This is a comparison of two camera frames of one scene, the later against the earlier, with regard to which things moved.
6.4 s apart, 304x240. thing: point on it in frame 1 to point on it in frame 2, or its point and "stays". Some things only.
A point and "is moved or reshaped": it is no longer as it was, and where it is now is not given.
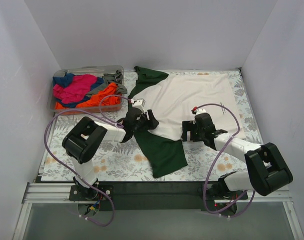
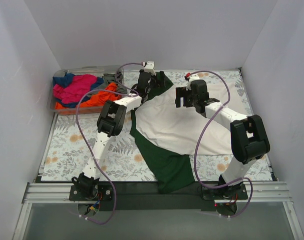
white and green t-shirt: x=174 y=99 is moved or reshaped
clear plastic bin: x=89 y=88 stays
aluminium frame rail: x=57 y=193 stays
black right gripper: x=190 y=130 to x=183 y=95
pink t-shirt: x=76 y=89 stays
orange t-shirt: x=94 y=101 stays
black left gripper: x=146 y=120 to x=155 y=78
